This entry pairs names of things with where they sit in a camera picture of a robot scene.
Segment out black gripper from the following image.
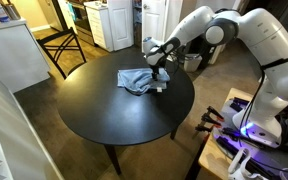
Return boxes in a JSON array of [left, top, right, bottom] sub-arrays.
[[149, 64, 161, 82]]

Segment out blue towel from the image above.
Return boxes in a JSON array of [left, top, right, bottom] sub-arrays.
[[117, 67, 171, 96]]

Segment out teal hanging dish towel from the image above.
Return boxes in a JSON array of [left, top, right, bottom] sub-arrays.
[[67, 2, 78, 23]]

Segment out white trash bin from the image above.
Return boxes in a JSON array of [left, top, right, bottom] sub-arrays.
[[183, 53, 203, 73]]

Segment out white panel door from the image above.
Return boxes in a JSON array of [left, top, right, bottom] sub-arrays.
[[107, 0, 135, 52], [141, 0, 168, 54]]

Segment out black bin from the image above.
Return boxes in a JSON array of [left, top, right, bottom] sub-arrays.
[[197, 34, 219, 68]]

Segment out black round table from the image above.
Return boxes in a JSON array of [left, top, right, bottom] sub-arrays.
[[56, 51, 196, 176]]

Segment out black orange-tipped bar clamp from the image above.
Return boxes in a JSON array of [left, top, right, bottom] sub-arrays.
[[200, 112, 223, 128], [192, 124, 216, 139], [206, 105, 226, 123]]

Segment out white drawer cabinet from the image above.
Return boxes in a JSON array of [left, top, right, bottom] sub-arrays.
[[83, 0, 115, 53]]

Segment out short black aluminium rails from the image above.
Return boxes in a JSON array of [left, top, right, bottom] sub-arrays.
[[229, 96, 252, 113]]

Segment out black oven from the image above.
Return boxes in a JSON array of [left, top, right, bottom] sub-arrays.
[[65, 0, 96, 47]]

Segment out long black aluminium rails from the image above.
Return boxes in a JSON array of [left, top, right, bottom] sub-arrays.
[[215, 134, 275, 180]]

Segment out black cross-back chair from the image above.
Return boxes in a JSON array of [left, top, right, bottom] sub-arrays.
[[36, 27, 88, 80]]

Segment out white VR controller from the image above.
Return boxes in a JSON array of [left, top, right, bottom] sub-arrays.
[[227, 147, 253, 180]]

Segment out white kitchen counter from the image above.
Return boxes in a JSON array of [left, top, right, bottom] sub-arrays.
[[0, 18, 52, 94]]

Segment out metal canister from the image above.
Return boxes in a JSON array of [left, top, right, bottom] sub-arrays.
[[0, 0, 22, 20]]

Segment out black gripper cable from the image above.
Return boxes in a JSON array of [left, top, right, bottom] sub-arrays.
[[165, 49, 198, 77]]

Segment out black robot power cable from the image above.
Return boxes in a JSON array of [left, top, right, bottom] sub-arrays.
[[238, 71, 268, 144]]

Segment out black strap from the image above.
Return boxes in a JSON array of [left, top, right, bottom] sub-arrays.
[[259, 52, 288, 72]]

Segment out grey round robot base plate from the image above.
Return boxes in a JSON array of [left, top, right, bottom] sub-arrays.
[[212, 98, 288, 180]]

